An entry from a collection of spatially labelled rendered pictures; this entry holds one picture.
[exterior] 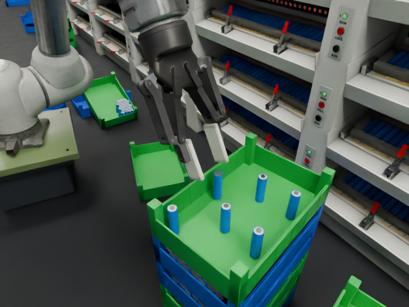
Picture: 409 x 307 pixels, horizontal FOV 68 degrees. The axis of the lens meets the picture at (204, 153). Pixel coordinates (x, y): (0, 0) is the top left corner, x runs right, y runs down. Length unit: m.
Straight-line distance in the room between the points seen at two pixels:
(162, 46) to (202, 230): 0.33
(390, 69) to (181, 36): 0.59
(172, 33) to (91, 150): 1.15
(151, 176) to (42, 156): 0.42
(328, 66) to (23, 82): 0.94
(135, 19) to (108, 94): 1.41
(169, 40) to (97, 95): 1.42
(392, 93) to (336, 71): 0.14
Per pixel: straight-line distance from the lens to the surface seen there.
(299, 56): 1.00
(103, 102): 1.80
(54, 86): 1.21
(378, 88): 0.87
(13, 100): 1.17
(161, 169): 1.34
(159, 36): 0.44
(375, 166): 0.94
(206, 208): 0.62
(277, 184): 0.69
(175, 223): 0.55
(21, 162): 1.18
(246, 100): 1.17
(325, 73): 0.91
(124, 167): 1.39
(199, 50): 1.40
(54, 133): 1.28
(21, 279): 1.14
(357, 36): 0.85
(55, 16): 1.12
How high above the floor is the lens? 0.86
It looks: 37 degrees down
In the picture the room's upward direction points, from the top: straight up
